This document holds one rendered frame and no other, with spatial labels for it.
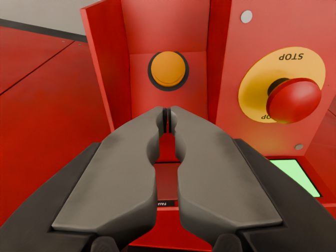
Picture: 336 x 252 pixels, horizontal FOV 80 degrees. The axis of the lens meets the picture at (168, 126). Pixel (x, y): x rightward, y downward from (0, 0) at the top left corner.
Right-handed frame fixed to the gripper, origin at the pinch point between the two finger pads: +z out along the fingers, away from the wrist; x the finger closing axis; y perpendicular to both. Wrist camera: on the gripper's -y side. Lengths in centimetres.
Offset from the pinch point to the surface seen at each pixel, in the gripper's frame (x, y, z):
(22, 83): -35, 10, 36
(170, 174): 0.0, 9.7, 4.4
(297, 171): 13.0, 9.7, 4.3
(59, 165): -17.8, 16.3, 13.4
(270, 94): 8.0, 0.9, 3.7
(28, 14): -57, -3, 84
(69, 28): -42, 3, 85
